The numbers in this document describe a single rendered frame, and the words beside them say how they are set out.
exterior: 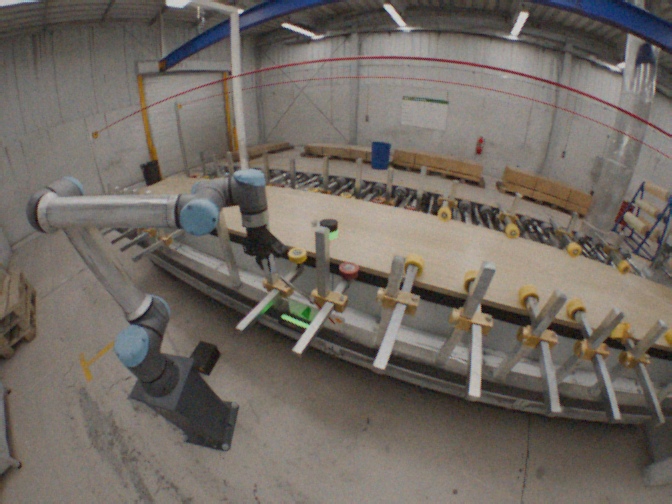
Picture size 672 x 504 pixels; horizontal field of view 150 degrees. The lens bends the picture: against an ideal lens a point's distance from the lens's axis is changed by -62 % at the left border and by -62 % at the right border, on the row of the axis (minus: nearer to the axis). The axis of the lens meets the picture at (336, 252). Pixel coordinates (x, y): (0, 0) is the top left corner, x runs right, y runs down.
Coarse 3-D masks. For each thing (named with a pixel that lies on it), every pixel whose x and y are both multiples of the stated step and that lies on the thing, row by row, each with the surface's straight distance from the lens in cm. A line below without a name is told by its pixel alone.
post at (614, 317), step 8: (616, 312) 95; (608, 320) 97; (616, 320) 96; (600, 328) 99; (608, 328) 97; (592, 336) 101; (600, 336) 99; (592, 344) 101; (600, 344) 102; (568, 360) 109; (576, 360) 105; (584, 360) 107; (560, 368) 112; (568, 368) 108; (576, 368) 110; (560, 376) 112
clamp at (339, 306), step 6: (312, 294) 91; (330, 294) 90; (336, 294) 90; (318, 300) 90; (324, 300) 89; (330, 300) 87; (336, 300) 87; (336, 306) 88; (342, 306) 87; (342, 312) 89
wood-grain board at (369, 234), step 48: (144, 192) 293; (288, 192) 184; (288, 240) 118; (336, 240) 116; (384, 240) 119; (432, 240) 128; (480, 240) 144; (528, 240) 172; (432, 288) 98; (576, 288) 147; (624, 288) 191
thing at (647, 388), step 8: (624, 344) 129; (632, 344) 128; (640, 368) 122; (640, 376) 121; (648, 376) 123; (640, 384) 121; (648, 384) 119; (648, 392) 118; (648, 400) 118; (656, 400) 118; (648, 408) 118; (656, 408) 116; (656, 416) 115; (656, 424) 115
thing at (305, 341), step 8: (344, 280) 97; (352, 280) 101; (336, 288) 94; (344, 288) 94; (328, 304) 87; (320, 312) 85; (328, 312) 85; (320, 320) 82; (312, 328) 80; (320, 328) 83; (304, 336) 78; (312, 336) 79; (296, 344) 77; (304, 344) 77; (296, 352) 76; (304, 352) 78
